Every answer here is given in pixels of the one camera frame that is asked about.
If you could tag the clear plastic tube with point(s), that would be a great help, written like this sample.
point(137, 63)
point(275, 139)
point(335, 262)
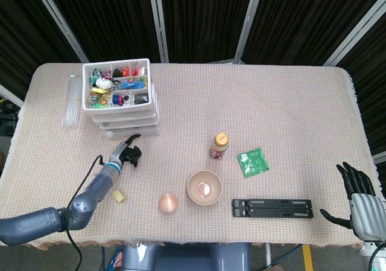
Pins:
point(72, 102)

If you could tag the Costa coffee bottle yellow cap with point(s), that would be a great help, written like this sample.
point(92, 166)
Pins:
point(219, 148)

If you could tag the yellow eraser block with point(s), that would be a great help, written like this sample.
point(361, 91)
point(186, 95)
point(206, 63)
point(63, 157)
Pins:
point(119, 197)

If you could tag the blue and red rings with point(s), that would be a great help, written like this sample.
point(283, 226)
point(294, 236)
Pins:
point(117, 100)

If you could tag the white drawer organizer with trinkets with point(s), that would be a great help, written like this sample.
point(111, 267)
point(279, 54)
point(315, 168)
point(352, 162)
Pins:
point(117, 108)

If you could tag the clear drawer with white ball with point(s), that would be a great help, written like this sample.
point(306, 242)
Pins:
point(132, 131)

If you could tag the red orange small toy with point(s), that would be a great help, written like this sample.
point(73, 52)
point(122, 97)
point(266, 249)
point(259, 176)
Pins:
point(126, 71)

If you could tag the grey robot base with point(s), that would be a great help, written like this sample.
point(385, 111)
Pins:
point(187, 257)

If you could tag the black fabric divider panel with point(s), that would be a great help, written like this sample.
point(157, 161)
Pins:
point(371, 72)
point(301, 17)
point(105, 17)
point(24, 26)
point(205, 17)

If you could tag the black folding stand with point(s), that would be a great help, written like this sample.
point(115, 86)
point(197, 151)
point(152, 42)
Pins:
point(271, 208)

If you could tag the beige bowl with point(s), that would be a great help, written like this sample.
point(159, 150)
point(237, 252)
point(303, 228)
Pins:
point(204, 188)

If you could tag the dark green binder clip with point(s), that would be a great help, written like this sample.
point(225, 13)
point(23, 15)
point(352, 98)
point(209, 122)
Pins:
point(117, 72)

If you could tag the blue toy packet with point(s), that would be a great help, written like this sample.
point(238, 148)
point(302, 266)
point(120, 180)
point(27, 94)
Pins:
point(131, 85)

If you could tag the blue red printed packet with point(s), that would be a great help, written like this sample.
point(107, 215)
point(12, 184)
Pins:
point(116, 259)

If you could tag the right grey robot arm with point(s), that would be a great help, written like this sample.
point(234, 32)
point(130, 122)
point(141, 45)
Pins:
point(377, 253)

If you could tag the colourful cartoon packets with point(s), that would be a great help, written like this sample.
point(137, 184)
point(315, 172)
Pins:
point(98, 100)

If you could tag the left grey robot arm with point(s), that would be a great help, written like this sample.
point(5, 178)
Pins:
point(84, 206)

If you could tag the green printed packet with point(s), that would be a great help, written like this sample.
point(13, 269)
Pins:
point(95, 75)

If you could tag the peach coloured ball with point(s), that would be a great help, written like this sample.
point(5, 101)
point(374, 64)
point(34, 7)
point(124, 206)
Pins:
point(168, 203)

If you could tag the green tea packet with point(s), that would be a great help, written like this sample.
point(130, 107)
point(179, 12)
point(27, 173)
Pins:
point(252, 162)

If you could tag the beige woven tablecloth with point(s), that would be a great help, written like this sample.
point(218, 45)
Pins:
point(271, 108)

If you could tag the pink red clips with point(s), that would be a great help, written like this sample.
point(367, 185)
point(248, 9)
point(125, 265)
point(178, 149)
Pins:
point(138, 68)

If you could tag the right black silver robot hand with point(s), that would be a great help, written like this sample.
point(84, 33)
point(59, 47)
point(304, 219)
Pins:
point(368, 213)

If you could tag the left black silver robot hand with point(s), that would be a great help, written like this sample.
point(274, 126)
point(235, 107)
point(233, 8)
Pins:
point(123, 150)

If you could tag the white table leg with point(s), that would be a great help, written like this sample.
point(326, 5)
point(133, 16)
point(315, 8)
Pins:
point(267, 254)

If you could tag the round black white magnet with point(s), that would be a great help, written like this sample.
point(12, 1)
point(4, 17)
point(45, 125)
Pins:
point(128, 99)

